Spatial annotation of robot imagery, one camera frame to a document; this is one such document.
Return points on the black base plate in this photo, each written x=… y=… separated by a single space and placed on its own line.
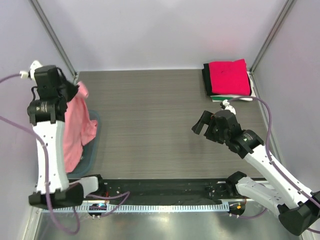
x=168 y=192

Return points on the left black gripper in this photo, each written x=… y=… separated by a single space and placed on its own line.
x=70 y=89

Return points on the folded magenta t shirt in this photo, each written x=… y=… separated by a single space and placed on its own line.
x=229 y=77

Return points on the blue plastic bin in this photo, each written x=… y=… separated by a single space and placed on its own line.
x=89 y=153

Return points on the folded white t shirt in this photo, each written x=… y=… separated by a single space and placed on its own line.
x=252 y=91

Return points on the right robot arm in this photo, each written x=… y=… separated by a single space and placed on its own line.
x=296 y=205

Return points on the white slotted cable duct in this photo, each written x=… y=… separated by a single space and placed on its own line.
x=104 y=208

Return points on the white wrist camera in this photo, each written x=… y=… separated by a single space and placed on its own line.
x=225 y=105
x=30 y=74

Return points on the folded green t shirt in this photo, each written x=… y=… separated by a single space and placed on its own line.
x=218 y=98

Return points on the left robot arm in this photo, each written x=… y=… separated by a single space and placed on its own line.
x=61 y=121

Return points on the aluminium frame post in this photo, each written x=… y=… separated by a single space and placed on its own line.
x=53 y=37
x=285 y=10

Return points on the right aluminium frame post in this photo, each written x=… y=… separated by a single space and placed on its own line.
x=285 y=10

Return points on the light pink t shirt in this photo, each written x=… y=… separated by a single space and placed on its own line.
x=79 y=129

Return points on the left aluminium frame post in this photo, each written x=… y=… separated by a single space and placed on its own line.
x=53 y=37

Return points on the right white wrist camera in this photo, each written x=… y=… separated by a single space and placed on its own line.
x=225 y=105

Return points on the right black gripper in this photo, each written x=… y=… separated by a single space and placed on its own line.
x=208 y=128

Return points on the folded black t shirt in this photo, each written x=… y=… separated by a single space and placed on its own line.
x=207 y=80

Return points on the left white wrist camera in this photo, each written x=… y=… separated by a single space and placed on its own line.
x=30 y=74

